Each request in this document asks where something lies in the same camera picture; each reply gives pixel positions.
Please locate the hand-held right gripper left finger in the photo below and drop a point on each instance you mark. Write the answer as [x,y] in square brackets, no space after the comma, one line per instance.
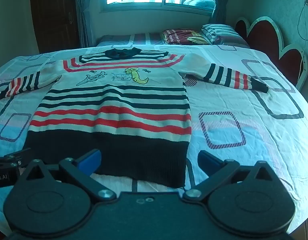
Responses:
[90,161]

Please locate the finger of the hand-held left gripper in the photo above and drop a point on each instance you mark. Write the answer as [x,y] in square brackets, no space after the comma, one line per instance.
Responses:
[15,158]

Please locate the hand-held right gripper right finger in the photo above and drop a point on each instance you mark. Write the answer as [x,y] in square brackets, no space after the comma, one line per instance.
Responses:
[209,163]

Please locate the striped knit sweater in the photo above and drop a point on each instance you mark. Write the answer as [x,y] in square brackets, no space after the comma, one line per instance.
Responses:
[113,110]

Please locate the patterned white bed sheet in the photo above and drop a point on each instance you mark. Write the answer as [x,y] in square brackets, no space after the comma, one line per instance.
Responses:
[244,130]

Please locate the folded red blanket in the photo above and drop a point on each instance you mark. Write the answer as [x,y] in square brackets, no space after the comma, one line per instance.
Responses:
[182,37]

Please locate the striped purple bed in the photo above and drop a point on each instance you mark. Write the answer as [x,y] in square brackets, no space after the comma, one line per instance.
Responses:
[139,40]

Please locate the striped pillow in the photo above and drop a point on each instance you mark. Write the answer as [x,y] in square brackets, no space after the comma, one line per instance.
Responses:
[219,33]

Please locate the red scalloped headboard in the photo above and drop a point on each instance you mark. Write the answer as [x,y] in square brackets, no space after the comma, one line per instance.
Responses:
[276,40]

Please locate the dark wooden door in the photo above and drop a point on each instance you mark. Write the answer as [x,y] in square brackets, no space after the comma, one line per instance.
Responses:
[55,15]

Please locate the blue curtain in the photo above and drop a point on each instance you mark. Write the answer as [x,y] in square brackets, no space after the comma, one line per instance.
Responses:
[82,12]
[221,1]

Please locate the folded quilt on windowsill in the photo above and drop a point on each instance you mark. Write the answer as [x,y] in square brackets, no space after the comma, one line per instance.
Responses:
[200,2]

